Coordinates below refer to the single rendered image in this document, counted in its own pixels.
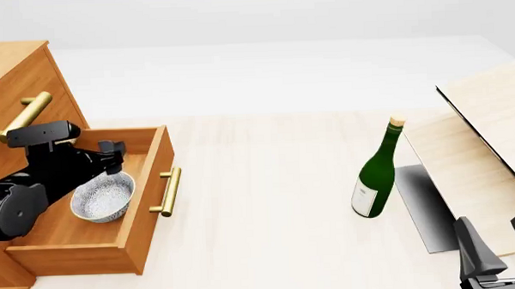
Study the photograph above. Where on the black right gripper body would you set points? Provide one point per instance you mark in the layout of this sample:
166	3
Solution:
503	284

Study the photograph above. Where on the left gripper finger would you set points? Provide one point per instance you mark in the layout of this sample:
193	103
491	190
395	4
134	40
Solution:
115	165
110	146

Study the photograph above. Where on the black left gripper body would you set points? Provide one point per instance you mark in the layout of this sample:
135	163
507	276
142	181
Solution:
96	161

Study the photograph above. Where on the patterned grey bowl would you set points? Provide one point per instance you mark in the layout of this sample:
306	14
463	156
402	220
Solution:
102	198

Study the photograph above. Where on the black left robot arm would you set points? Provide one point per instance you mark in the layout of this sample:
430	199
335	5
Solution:
10	204

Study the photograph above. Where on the open wooden drawer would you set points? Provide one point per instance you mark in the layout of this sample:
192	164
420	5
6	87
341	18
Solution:
72	247

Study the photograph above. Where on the closed wooden drawer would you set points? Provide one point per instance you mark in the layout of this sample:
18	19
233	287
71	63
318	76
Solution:
45	78

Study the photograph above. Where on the wooden cabinet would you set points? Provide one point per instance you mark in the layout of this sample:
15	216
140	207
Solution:
5	63

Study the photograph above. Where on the green wine bottle with cork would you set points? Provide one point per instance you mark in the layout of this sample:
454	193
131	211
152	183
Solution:
376	179

